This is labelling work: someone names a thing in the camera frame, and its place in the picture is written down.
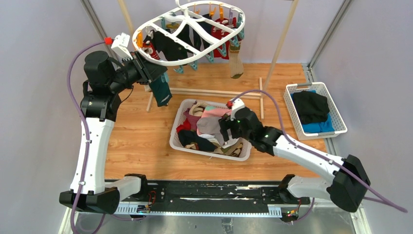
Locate pink sock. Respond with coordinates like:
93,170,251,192
201,106,232,118

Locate wooden drying rack frame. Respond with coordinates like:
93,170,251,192
118,0,299,119

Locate purple cable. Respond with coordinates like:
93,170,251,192
67,39,109,234
230,90,408,225

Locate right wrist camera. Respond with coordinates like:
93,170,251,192
226,98,245,120

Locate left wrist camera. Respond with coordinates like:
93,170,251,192
103,33,133,62

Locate black folded garment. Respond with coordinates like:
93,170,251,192
291,91,330,124

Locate white side basket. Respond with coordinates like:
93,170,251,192
283,82,347,140

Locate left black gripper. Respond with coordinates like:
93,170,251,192
109,50,167,93

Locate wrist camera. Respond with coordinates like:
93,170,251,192
103,33,133,62
226,98,245,120

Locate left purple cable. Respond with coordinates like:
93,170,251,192
67,39,109,234

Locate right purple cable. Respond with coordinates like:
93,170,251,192
230,90,408,225

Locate grey sock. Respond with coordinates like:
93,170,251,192
197,117,224,146

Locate white round clip hanger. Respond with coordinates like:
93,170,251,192
132,0,246,66

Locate black hanging sock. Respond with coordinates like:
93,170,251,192
143,25,201,61

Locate tan striped hanging sock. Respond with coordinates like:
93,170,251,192
228,45,244,79

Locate red hanging sock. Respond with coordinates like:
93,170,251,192
211,18,238,60

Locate white sock laundry basket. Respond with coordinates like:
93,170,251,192
169,99,252,161

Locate teal clip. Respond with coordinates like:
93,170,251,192
174,65,184,74

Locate blue folded garment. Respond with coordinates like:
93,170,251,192
300,91,334,134

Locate dark teal sock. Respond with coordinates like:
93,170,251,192
149,78,172,107

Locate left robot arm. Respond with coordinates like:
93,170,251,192
59,51,167,215

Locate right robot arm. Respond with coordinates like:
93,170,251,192
218,107,371,213

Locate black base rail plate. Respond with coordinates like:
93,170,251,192
117,180,311,217

